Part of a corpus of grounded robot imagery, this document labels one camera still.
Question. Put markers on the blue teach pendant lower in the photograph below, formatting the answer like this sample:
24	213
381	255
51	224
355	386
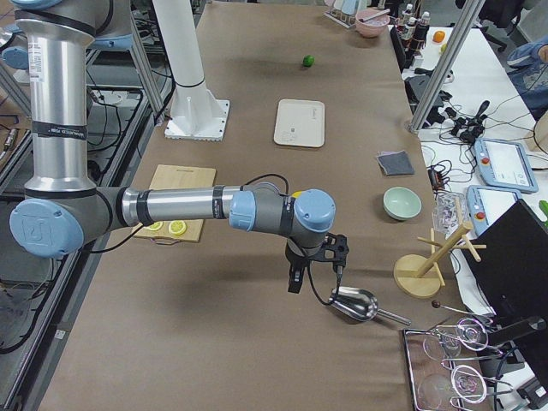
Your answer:
487	204

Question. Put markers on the blue teach pendant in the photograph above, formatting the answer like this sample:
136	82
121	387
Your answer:
504	164
487	204

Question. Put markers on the mint green bowl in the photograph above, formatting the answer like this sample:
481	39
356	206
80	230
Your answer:
401	203

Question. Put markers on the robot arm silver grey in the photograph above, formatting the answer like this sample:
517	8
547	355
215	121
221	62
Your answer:
64	209

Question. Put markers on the orange fruit on side table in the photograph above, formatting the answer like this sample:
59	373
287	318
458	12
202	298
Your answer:
438	36

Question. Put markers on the wire glass rack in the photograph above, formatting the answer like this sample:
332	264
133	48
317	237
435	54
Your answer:
444	366

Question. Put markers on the wooden mug tree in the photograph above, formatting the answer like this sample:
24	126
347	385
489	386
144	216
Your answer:
420	276

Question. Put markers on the green lime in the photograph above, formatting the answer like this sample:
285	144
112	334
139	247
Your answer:
308	61

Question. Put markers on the cream rabbit tray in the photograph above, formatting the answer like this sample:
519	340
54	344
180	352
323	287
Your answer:
300	123

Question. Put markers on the lemon slice near handle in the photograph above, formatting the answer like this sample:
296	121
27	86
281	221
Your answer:
177	227

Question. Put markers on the clear plastic bag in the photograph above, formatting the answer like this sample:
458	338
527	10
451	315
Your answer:
448	206

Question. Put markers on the pink bowl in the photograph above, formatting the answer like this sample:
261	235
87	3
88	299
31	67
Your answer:
369	23

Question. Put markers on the grey folded cloth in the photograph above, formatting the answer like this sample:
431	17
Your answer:
395	163

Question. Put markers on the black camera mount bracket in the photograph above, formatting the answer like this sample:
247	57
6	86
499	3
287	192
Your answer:
334	249

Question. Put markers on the black monitor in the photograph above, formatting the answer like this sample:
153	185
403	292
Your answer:
512	274

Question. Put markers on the wooden cutting board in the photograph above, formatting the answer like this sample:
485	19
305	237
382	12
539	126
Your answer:
179	193

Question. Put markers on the aluminium frame post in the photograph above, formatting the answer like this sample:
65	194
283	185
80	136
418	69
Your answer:
470	12

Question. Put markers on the blue teach pendant upper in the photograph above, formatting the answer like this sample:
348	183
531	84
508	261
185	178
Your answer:
504	164

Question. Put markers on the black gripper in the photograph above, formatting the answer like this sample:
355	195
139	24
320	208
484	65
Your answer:
296	259

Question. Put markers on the steel scoop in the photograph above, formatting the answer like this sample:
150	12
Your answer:
361	305

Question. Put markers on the dish rack with plates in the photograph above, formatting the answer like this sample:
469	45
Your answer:
343	12

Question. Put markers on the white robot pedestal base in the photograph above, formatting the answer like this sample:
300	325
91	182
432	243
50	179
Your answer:
195	113

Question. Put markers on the dark sauce bottles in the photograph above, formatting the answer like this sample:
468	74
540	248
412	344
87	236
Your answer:
412	30

